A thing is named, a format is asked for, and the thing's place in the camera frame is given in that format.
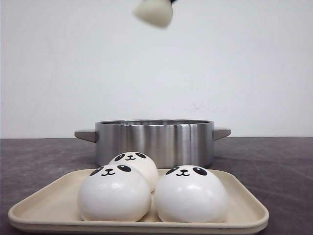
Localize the panda bun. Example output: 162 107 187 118
78 164 151 221
109 151 159 192
133 0 173 28
154 165 230 223

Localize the cream rectangular tray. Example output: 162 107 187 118
8 169 269 235

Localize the stainless steel steamer pot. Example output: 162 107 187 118
74 119 231 168

